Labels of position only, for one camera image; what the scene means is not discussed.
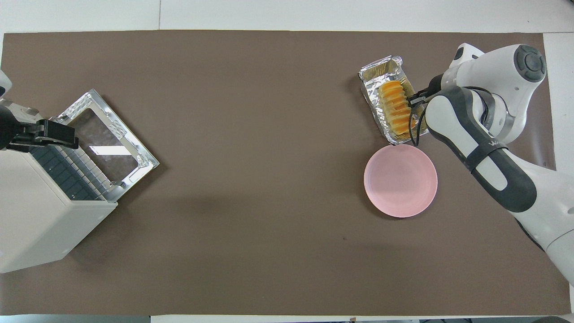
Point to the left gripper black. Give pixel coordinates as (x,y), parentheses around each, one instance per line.
(29,134)

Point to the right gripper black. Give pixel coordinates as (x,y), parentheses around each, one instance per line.
(432,87)

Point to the sliced orange bread loaf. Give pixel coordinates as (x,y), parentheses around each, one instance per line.
(394,107)

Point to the aluminium foil tray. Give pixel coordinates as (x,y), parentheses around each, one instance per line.
(372,76)

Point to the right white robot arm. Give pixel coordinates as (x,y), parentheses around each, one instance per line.
(506,67)

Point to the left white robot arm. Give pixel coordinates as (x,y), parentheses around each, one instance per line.
(5,128)

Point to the glass oven door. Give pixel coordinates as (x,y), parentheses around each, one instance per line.
(107,134)

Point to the white toaster oven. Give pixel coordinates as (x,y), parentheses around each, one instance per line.
(36,224)

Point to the pink round plate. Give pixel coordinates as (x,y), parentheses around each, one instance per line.
(399,181)

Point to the brown paper table mat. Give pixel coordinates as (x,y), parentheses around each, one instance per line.
(224,179)

